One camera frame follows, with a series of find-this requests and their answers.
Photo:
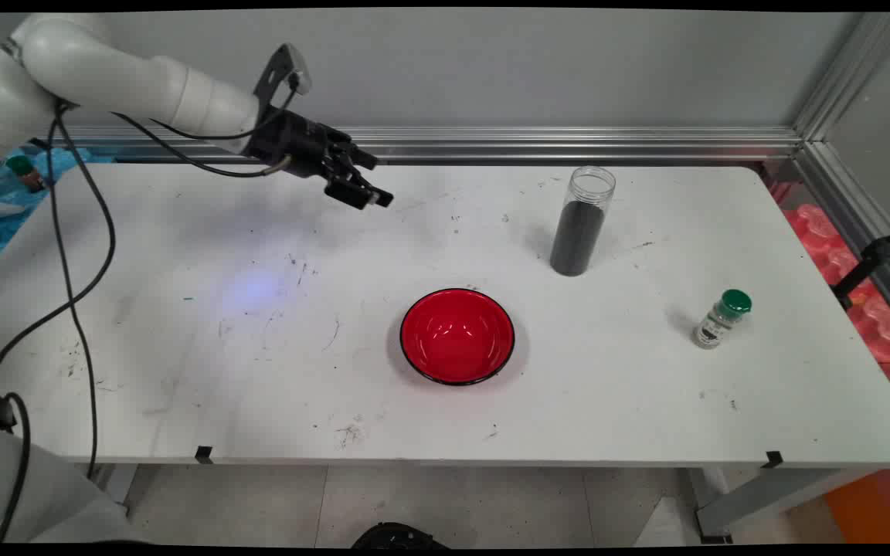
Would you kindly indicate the orange box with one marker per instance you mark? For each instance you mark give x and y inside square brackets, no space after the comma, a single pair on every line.
[878,510]

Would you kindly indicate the green-capped spice bottle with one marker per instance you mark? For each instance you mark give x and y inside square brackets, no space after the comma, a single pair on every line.
[715,324]

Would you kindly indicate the aluminium frame post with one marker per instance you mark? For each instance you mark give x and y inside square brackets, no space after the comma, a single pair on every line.
[854,69]

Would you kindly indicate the short aluminium frame rail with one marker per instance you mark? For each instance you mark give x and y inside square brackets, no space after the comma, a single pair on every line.
[854,208]

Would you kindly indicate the small bottle with green lid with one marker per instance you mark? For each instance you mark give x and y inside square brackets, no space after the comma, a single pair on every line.
[26,174]

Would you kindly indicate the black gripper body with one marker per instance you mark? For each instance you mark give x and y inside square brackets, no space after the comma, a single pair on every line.
[294,143]

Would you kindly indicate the black tripod stand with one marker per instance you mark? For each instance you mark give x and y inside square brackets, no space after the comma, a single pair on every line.
[874,251]

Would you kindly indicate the red plastic bags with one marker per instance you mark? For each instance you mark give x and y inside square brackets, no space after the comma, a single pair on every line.
[881,328]

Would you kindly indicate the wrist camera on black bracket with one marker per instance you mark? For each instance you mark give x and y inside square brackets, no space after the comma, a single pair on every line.
[279,69]

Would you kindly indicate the red bowl with black rim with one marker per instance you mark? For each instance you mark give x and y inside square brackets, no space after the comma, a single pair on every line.
[456,332]

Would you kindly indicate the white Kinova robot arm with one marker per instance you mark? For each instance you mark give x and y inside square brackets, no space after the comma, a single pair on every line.
[105,66]

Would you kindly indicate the clear jar with black seeds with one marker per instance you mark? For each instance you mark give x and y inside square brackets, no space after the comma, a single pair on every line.
[576,239]

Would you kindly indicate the grey table leg with foot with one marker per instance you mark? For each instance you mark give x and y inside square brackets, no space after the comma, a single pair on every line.
[762,494]

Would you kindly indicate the black round floor object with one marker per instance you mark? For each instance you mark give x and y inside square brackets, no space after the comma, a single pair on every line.
[399,537]

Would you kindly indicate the black tape piece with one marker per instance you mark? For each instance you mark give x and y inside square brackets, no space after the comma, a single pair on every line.
[204,455]
[772,459]

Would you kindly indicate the long aluminium frame rail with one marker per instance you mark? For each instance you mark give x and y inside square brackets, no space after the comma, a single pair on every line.
[568,143]

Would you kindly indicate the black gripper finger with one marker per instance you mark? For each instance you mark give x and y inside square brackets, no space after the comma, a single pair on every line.
[358,157]
[358,193]

